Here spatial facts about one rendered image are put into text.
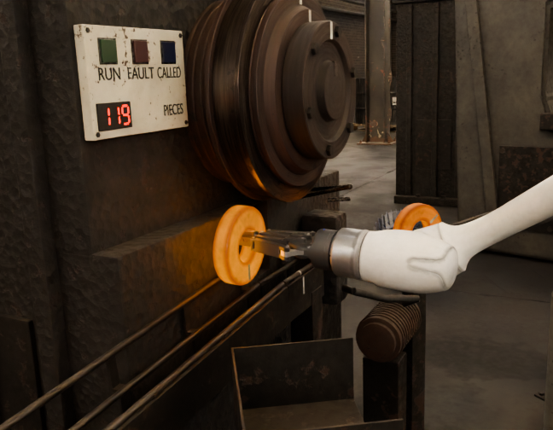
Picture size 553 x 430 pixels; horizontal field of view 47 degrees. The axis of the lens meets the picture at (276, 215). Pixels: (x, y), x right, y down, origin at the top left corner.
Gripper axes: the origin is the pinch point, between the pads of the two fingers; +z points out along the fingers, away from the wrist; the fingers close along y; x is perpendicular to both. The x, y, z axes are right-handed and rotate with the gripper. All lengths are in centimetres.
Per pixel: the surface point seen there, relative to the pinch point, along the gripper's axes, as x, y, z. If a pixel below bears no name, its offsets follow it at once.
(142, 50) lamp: 35.4, -13.7, 11.4
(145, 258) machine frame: 0.6, -21.1, 6.7
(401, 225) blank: -10, 61, -15
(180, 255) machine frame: -1.7, -11.2, 6.6
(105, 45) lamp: 36.1, -22.7, 11.4
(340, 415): -22.4, -16.5, -28.3
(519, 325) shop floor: -83, 183, -37
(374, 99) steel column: -30, 870, 268
